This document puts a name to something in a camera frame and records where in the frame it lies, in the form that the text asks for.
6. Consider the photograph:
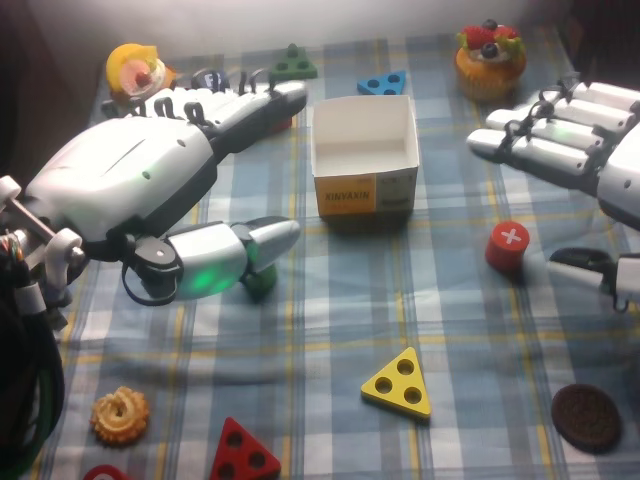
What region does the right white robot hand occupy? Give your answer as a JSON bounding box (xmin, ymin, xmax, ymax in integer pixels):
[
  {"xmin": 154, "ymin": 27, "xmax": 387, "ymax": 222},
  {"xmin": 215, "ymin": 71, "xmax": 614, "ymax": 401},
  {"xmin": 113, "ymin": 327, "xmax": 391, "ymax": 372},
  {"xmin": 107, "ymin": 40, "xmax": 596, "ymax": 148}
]
[{"xmin": 467, "ymin": 74, "xmax": 640, "ymax": 314}]

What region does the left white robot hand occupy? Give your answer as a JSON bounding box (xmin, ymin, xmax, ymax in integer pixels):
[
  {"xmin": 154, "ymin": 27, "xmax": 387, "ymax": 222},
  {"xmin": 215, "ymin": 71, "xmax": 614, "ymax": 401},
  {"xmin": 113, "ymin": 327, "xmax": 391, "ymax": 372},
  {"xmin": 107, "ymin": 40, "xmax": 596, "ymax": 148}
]
[{"xmin": 24, "ymin": 69, "xmax": 309, "ymax": 306}]

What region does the green small block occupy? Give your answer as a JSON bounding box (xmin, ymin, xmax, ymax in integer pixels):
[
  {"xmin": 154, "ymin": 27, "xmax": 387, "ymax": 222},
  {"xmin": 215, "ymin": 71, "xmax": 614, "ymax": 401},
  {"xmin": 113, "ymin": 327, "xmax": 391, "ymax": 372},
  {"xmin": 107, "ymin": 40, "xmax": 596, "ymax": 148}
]
[{"xmin": 239, "ymin": 262, "xmax": 279, "ymax": 304}]

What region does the red cylinder with white cross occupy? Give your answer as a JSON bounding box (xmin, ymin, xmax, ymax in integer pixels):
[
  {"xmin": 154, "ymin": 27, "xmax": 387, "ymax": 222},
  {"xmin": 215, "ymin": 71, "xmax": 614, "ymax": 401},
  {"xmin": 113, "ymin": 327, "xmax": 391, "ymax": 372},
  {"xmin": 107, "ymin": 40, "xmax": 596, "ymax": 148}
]
[{"xmin": 484, "ymin": 221, "xmax": 531, "ymax": 274}]

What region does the white paper box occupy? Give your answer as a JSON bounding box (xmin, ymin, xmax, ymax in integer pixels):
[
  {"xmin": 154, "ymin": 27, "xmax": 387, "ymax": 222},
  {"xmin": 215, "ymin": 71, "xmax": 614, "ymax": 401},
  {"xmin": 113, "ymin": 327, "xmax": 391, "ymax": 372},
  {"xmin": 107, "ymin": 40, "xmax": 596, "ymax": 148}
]
[{"xmin": 310, "ymin": 94, "xmax": 420, "ymax": 232}]

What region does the toy cake with yellow fruit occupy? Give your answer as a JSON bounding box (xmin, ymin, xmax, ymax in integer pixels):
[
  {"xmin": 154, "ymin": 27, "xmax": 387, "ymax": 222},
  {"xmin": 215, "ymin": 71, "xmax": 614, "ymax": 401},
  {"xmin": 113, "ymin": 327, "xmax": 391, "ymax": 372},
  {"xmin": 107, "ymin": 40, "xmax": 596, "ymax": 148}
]
[{"xmin": 105, "ymin": 43, "xmax": 176, "ymax": 104}]

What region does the toy cupcake with berries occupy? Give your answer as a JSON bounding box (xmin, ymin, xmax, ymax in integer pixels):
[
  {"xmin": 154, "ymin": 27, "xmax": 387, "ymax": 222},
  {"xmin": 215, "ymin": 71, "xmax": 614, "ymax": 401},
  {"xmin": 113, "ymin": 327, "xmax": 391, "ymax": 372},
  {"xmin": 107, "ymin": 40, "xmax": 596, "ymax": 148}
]
[{"xmin": 453, "ymin": 18, "xmax": 528, "ymax": 100}]

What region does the green triangle block with holes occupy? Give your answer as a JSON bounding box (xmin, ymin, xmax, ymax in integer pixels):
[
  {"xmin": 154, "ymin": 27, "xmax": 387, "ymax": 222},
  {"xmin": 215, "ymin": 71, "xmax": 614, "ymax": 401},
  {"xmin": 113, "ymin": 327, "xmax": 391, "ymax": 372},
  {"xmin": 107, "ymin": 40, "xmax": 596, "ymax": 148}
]
[{"xmin": 268, "ymin": 43, "xmax": 319, "ymax": 81}]

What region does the blue checked tablecloth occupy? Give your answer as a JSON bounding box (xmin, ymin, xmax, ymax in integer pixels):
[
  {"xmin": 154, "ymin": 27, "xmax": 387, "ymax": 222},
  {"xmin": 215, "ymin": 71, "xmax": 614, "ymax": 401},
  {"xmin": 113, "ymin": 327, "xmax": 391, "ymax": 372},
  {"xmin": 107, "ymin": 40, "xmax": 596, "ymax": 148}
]
[{"xmin": 29, "ymin": 34, "xmax": 640, "ymax": 480}]

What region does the toy chocolate sandwich cookie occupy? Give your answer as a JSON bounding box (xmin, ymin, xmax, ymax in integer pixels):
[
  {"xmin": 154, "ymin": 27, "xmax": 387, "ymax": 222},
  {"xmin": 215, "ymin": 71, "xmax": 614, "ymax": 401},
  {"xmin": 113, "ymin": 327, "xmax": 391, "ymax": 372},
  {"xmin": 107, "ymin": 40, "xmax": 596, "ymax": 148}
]
[{"xmin": 551, "ymin": 383, "xmax": 623, "ymax": 454}]

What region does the blue triangle block with holes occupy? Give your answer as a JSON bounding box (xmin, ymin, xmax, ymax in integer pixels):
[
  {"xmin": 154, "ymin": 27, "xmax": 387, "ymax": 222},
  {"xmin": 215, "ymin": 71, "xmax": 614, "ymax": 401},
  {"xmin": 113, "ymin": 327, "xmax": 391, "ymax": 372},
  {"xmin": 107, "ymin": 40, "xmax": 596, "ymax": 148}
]
[{"xmin": 356, "ymin": 70, "xmax": 407, "ymax": 96}]

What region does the toy swirl butter cookie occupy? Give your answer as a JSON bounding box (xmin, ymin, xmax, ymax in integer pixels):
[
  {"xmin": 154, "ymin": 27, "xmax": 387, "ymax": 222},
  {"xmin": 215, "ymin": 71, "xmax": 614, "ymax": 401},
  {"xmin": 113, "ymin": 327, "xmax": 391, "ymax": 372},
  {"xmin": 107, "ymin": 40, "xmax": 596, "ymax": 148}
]
[{"xmin": 89, "ymin": 385, "xmax": 151, "ymax": 447}]

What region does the yellow triangle block with holes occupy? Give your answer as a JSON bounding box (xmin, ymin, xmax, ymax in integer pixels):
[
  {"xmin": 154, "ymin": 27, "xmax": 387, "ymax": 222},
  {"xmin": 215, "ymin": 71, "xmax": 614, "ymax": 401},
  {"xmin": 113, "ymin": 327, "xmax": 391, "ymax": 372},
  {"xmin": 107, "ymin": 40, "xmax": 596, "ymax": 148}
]
[{"xmin": 360, "ymin": 346, "xmax": 432, "ymax": 421}]

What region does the red triangle block with holes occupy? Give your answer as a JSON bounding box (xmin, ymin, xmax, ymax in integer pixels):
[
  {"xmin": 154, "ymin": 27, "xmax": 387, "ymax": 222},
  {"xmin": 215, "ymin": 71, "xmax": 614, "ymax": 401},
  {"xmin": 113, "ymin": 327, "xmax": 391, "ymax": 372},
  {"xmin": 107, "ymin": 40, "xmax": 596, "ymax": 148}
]
[{"xmin": 209, "ymin": 417, "xmax": 282, "ymax": 480}]

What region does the black cable bundle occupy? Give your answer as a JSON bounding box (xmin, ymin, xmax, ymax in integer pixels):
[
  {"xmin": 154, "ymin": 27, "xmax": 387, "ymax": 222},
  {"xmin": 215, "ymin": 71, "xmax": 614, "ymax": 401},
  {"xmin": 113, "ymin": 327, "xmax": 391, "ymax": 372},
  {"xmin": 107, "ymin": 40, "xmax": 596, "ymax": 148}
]
[{"xmin": 0, "ymin": 259, "xmax": 66, "ymax": 466}]

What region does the green cable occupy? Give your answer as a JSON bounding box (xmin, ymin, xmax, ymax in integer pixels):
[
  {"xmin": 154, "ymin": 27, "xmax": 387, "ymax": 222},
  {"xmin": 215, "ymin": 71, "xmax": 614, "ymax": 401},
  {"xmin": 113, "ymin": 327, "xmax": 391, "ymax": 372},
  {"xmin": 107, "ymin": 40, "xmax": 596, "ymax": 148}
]
[{"xmin": 0, "ymin": 369, "xmax": 57, "ymax": 477}]

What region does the red and white ring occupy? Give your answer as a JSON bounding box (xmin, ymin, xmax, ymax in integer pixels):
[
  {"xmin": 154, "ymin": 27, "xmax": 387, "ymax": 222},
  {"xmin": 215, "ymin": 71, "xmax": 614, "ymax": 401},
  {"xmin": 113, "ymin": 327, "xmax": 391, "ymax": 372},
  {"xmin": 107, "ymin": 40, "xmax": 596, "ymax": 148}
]
[{"xmin": 82, "ymin": 464, "xmax": 134, "ymax": 480}]

